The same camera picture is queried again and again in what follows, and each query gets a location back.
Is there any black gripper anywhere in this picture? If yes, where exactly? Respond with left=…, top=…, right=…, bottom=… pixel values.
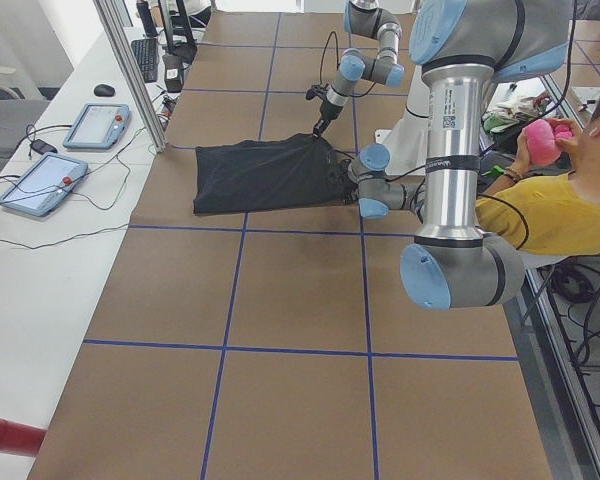
left=327, top=160, right=358, bottom=204
left=311, top=99, right=342, bottom=139

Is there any black graphic t-shirt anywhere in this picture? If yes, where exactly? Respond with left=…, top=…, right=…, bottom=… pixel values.
left=193, top=134, right=340, bottom=215

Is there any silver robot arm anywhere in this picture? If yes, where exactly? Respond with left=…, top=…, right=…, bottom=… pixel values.
left=350, top=1, right=574, bottom=309
left=306, top=1, right=405, bottom=138

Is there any black label printer box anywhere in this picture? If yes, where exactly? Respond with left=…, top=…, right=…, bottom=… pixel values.
left=162, top=54, right=184, bottom=93

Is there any brown table mat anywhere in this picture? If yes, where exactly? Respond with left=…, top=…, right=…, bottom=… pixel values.
left=30, top=13, right=551, bottom=479

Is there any black keyboard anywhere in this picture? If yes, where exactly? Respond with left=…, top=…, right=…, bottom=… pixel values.
left=130, top=38, right=158, bottom=83

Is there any pink plush toy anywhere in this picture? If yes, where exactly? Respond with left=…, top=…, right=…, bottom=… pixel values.
left=522, top=119, right=573, bottom=167

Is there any blue teach pendant far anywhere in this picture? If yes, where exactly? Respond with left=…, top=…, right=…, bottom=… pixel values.
left=63, top=103, right=131, bottom=150

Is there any blue teach pendant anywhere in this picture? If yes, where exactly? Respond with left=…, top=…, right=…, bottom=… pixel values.
left=0, top=152, right=89, bottom=217
left=63, top=103, right=131, bottom=150

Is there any black computer mouse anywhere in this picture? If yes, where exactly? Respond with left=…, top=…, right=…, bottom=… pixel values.
left=93, top=84, right=116, bottom=98

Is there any person in yellow shirt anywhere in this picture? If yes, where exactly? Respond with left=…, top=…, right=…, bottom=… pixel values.
left=476, top=97, right=600, bottom=256

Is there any blue teach pendant near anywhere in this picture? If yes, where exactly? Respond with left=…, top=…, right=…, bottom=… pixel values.
left=0, top=152, right=89, bottom=217

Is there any red cylinder tube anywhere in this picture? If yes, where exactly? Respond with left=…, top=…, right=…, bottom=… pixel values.
left=0, top=418, right=47, bottom=457

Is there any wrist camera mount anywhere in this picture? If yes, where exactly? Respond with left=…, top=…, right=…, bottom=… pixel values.
left=305, top=84, right=327, bottom=101

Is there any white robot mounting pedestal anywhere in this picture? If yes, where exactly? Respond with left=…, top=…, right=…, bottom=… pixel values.
left=375, top=65, right=429, bottom=176

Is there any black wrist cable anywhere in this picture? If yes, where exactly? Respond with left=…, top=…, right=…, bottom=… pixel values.
left=319, top=30, right=340, bottom=91
left=474, top=194, right=530, bottom=250

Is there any aluminium frame post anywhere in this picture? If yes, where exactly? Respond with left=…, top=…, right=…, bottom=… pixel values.
left=93, top=0, right=166, bottom=153

